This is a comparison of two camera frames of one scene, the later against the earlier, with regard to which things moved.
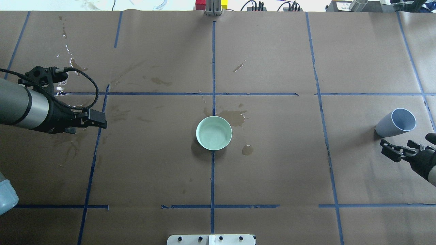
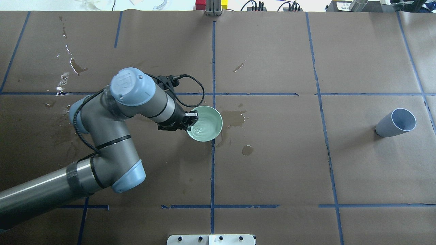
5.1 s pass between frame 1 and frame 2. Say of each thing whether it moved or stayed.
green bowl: moved
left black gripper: moved
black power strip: stayed
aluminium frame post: stayed
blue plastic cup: stayed
